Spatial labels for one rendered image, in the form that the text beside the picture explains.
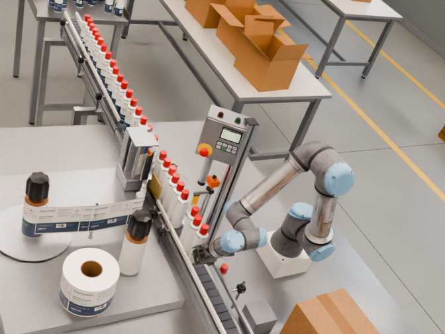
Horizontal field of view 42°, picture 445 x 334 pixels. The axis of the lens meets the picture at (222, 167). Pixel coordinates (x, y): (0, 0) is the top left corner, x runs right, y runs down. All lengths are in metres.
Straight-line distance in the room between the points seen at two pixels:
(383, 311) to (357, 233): 1.75
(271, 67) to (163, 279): 1.96
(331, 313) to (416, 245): 2.54
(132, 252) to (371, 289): 1.16
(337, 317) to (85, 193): 1.20
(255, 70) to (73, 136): 1.48
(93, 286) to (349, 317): 0.93
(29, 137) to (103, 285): 1.11
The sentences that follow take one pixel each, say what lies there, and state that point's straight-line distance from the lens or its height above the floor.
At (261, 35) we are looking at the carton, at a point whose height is 1.02.
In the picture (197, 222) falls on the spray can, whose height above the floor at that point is 1.07.
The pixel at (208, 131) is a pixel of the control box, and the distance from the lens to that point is 2.24.
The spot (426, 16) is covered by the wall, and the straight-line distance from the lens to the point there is 8.58.
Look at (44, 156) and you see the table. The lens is 2.87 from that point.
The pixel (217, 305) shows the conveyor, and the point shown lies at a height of 0.88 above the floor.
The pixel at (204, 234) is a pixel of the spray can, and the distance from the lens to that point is 2.33.
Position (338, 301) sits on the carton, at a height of 1.12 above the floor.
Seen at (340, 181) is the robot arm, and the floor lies 1.52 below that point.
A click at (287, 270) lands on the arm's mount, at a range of 2.61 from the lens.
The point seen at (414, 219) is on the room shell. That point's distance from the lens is 4.92.
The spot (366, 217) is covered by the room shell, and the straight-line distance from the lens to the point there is 4.65.
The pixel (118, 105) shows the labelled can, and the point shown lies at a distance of 3.09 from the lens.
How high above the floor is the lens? 2.65
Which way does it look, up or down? 36 degrees down
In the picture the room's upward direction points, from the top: 20 degrees clockwise
